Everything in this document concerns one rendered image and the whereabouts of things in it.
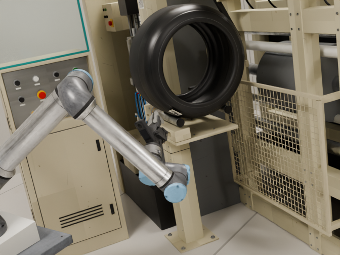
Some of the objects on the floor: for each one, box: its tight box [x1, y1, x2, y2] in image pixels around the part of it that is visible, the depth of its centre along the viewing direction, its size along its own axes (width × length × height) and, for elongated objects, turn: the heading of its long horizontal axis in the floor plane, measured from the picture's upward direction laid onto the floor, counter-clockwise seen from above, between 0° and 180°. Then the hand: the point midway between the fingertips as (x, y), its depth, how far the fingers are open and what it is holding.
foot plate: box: [164, 224, 219, 253], centre depth 312 cm, size 27×27×2 cm
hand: (154, 112), depth 229 cm, fingers closed
